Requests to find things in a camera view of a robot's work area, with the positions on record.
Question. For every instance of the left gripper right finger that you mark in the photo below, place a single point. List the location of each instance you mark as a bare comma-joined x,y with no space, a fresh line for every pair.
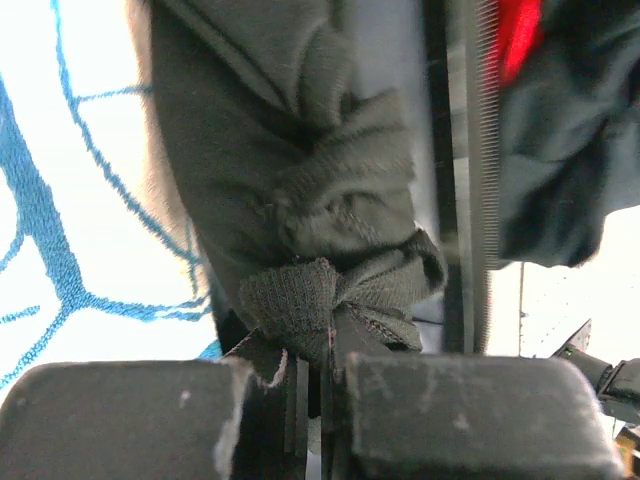
392,415

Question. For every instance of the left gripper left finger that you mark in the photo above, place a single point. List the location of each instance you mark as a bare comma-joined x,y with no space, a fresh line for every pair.
241,417

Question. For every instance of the blue white knitted towel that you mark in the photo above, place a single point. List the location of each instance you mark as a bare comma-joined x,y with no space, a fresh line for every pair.
99,260

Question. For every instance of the black garment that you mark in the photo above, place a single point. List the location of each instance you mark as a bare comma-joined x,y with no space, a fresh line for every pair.
299,192
569,134

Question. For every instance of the yellow Pikachu suitcase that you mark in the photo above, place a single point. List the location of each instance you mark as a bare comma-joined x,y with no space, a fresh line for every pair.
437,54

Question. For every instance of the red garment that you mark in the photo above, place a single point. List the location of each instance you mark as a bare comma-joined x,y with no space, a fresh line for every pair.
518,34

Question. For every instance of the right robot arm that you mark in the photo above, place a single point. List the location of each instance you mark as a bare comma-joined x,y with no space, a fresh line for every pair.
616,387

